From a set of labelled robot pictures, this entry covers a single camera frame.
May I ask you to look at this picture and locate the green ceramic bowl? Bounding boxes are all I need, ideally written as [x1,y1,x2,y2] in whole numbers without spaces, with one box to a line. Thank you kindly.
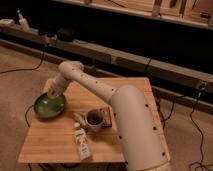
[33,93,66,119]

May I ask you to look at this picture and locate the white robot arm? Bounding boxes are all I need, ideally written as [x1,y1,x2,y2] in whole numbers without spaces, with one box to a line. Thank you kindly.
[48,61,172,171]

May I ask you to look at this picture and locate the white ceramic mug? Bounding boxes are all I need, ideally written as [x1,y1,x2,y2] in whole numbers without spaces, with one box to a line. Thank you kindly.
[85,109,105,132]

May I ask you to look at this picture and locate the small white stick object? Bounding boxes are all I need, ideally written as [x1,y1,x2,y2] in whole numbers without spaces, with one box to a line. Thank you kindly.
[73,113,84,123]

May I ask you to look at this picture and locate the black round device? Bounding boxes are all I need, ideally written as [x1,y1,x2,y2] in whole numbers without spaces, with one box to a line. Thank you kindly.
[57,28,75,42]

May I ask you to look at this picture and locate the small dark brown box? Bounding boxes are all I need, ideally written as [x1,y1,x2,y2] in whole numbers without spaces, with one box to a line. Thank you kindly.
[100,107,112,128]

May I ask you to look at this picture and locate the white spray bottle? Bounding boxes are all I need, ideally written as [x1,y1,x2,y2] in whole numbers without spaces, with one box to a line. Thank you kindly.
[17,11,30,31]

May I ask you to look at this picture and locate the black cable under table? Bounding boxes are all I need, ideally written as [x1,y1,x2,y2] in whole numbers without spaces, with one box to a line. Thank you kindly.
[24,104,36,128]

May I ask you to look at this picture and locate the black cable on floor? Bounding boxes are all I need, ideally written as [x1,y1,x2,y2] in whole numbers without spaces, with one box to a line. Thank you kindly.
[0,49,46,75]

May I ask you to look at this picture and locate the long wooden bench rail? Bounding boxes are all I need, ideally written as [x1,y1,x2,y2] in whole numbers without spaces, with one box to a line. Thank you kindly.
[0,25,213,114]

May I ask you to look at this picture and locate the black cables at right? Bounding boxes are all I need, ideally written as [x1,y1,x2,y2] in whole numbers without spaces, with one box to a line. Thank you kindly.
[155,83,213,171]

